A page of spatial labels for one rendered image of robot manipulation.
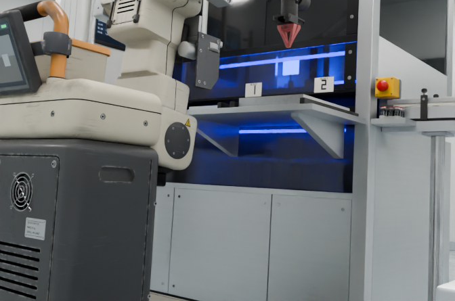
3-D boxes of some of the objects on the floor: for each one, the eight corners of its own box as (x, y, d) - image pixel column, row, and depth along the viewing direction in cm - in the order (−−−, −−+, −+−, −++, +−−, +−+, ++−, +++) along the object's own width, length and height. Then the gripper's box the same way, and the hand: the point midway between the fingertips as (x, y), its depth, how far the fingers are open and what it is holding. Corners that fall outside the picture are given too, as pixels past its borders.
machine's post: (354, 356, 205) (371, -177, 225) (370, 360, 202) (385, -183, 221) (346, 360, 200) (364, -186, 220) (361, 364, 197) (379, -192, 216)
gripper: (288, 7, 192) (287, 51, 190) (272, -1, 184) (271, 45, 182) (306, 4, 188) (305, 49, 186) (290, -4, 180) (288, 42, 178)
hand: (288, 44), depth 184 cm, fingers closed
